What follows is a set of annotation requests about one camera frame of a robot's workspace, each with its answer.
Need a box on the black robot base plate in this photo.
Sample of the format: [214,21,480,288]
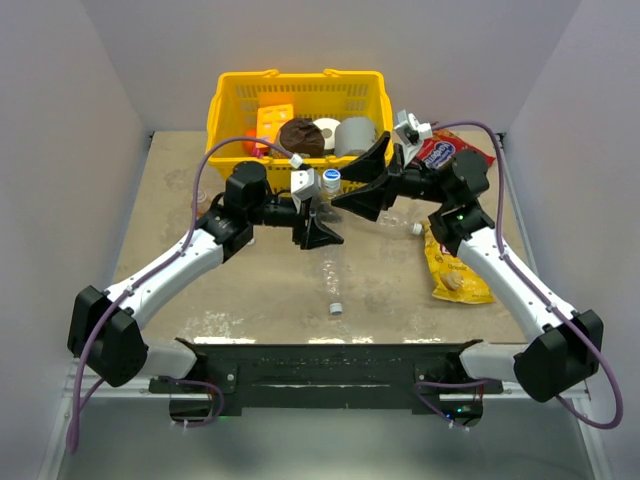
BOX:
[149,343,503,426]

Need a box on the brown wrapped package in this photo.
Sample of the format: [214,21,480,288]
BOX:
[275,117,325,158]

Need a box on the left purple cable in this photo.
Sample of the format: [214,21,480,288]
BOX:
[65,137,304,454]

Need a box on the yellow plastic shopping basket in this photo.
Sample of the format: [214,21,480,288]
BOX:
[205,69,393,191]

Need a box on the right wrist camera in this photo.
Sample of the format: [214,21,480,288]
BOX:
[394,110,433,166]

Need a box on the orange juice carton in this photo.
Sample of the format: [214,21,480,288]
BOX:
[256,104,294,144]

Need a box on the blue white bottle cap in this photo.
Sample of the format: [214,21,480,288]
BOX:
[322,169,341,185]

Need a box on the grey tape roll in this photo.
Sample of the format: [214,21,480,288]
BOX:
[334,116,378,157]

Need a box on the red snack bag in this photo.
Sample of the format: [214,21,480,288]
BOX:
[411,129,495,169]

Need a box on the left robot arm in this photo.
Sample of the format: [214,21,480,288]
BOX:
[67,161,343,392]

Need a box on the white tape roll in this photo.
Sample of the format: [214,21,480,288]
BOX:
[313,117,340,154]

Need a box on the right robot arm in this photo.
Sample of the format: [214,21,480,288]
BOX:
[334,133,604,402]

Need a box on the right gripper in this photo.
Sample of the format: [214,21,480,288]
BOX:
[332,132,452,222]

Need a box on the orange ball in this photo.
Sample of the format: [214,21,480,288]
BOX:
[242,129,256,155]

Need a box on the clear bottle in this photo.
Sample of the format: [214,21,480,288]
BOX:
[320,246,344,316]
[317,177,343,224]
[377,211,423,238]

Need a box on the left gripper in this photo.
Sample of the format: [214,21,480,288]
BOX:
[249,193,344,250]

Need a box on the yellow chips bag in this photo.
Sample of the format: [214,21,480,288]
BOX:
[422,222,495,305]

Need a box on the orange tea bottle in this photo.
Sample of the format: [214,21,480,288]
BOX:
[194,188,210,214]

